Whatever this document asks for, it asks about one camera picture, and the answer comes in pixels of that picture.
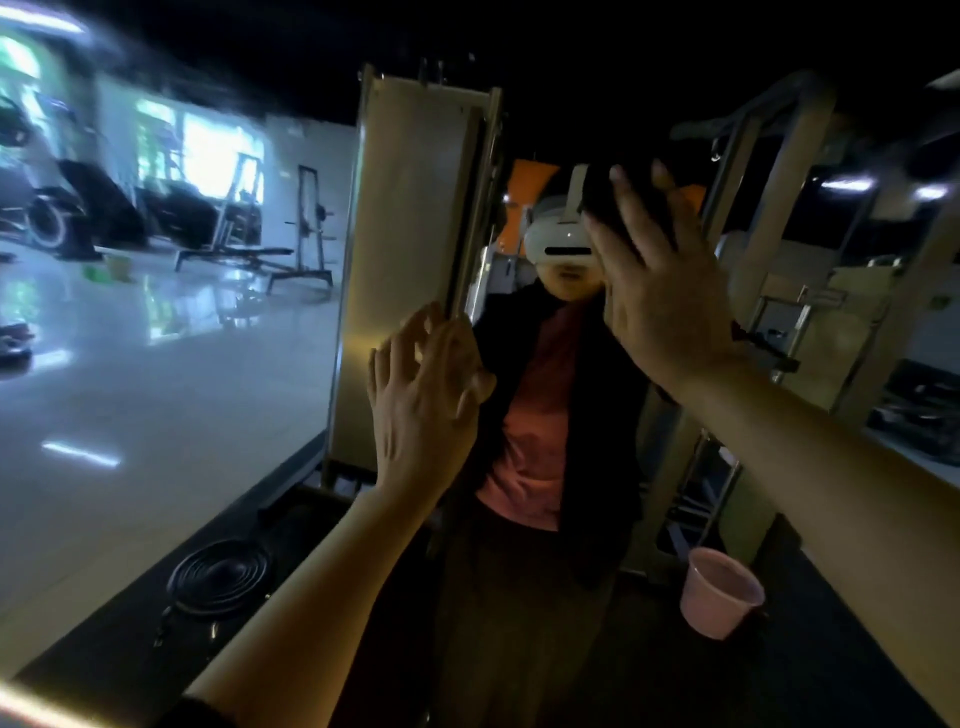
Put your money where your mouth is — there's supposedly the person's left hand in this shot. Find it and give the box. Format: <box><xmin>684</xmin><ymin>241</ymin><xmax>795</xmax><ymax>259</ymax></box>
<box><xmin>364</xmin><ymin>301</ymin><xmax>498</xmax><ymax>507</ymax></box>

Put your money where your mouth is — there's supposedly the person's right hand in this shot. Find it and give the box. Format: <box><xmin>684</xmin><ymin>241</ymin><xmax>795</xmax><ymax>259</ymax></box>
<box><xmin>580</xmin><ymin>160</ymin><xmax>755</xmax><ymax>402</ymax></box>

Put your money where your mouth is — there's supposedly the dark brown cleaning cloth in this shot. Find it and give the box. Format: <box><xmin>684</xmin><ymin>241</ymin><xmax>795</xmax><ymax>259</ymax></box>
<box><xmin>574</xmin><ymin>159</ymin><xmax>681</xmax><ymax>245</ymax></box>

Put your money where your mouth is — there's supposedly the large wall mirror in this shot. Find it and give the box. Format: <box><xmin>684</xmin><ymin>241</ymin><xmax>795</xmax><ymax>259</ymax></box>
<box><xmin>0</xmin><ymin>0</ymin><xmax>960</xmax><ymax>728</ymax></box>

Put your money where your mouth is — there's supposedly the person's left forearm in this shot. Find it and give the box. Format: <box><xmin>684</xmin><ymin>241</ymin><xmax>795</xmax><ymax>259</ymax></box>
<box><xmin>184</xmin><ymin>480</ymin><xmax>444</xmax><ymax>728</ymax></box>

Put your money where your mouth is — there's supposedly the person's right forearm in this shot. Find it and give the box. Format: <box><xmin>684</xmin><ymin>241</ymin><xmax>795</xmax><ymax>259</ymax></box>
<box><xmin>675</xmin><ymin>352</ymin><xmax>960</xmax><ymax>728</ymax></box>

